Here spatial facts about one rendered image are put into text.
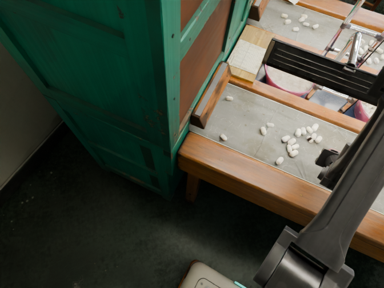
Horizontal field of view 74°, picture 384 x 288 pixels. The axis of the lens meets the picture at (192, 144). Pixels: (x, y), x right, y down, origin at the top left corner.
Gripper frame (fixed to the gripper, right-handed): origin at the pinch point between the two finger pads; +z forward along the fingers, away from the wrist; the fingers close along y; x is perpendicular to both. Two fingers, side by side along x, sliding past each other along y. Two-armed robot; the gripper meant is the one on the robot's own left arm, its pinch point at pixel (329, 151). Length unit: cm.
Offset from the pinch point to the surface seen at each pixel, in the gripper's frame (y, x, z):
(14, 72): 146, 21, -1
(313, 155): 2.7, 5.4, 4.8
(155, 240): 54, 95, 10
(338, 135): -5.0, -3.2, 15.8
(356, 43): 11.7, -35.9, -4.6
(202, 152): 43.5, 14.8, -12.1
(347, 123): -6.2, -8.5, 18.6
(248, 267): -3, 90, 18
